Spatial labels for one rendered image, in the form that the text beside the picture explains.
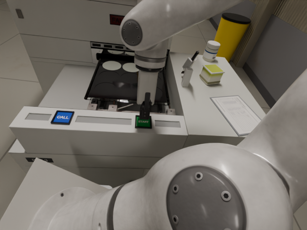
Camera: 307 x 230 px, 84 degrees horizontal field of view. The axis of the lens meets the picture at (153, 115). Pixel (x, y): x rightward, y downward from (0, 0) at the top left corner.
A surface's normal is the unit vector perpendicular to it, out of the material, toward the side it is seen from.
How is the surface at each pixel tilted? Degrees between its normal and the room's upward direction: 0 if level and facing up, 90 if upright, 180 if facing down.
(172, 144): 90
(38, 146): 90
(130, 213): 55
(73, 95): 0
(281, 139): 95
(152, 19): 78
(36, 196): 45
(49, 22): 90
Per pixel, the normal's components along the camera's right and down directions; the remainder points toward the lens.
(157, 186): -0.93, -0.14
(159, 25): -0.14, 0.65
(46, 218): 0.79, -0.44
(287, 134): -0.93, 0.30
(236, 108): 0.12, -0.71
